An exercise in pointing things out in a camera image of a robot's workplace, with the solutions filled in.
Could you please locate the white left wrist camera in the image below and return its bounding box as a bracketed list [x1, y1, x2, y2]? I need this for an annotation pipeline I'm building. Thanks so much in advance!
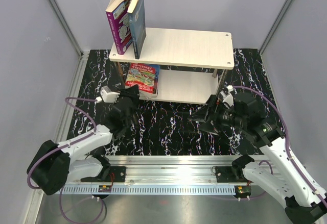
[95, 86, 120, 103]

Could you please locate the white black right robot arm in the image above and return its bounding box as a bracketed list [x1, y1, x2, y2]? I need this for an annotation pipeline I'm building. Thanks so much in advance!
[189, 93, 326, 223]

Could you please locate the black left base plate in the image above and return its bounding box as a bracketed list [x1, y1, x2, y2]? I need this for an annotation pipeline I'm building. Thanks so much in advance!
[81, 166, 126, 183]

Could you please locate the Jane Eyre book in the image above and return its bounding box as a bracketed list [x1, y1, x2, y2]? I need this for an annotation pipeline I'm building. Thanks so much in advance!
[154, 65, 160, 96]

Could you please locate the two-tier light wooden shelf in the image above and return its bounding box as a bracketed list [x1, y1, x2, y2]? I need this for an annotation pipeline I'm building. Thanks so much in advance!
[109, 28, 235, 104]

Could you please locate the red 13-Storey Treehouse book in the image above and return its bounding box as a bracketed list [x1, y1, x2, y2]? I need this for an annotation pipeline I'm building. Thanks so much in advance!
[125, 63, 156, 96]

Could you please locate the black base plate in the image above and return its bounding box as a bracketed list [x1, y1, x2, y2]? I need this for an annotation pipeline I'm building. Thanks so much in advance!
[81, 166, 126, 183]
[214, 166, 249, 183]

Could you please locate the slotted white cable duct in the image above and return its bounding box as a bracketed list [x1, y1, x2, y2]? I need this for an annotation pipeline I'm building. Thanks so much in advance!
[62, 184, 236, 195]

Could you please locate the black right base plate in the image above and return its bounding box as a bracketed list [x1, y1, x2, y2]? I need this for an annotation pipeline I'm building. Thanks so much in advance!
[214, 166, 249, 183]

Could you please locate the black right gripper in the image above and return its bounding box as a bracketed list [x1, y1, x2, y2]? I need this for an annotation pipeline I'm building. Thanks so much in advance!
[188, 94, 246, 135]

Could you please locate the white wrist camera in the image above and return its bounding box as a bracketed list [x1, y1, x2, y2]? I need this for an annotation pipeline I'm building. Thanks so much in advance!
[95, 86, 120, 103]
[220, 85, 234, 109]

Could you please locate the dark blue book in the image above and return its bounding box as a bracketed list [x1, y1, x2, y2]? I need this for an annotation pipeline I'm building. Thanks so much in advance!
[127, 0, 146, 59]

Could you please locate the black marble pattern mat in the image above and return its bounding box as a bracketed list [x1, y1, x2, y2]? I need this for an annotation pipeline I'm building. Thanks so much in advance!
[67, 48, 281, 156]

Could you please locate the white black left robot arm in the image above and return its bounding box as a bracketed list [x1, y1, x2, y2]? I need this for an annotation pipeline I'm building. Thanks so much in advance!
[27, 85, 139, 195]

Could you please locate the aluminium mounting rail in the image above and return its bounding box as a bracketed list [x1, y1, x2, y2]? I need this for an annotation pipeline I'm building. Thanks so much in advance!
[50, 154, 248, 187]

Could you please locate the purple puzzle book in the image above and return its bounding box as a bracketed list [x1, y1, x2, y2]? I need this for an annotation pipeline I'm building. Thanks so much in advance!
[106, 0, 132, 55]

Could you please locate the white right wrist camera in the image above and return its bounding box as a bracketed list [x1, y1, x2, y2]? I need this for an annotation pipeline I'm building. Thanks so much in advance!
[220, 85, 234, 109]

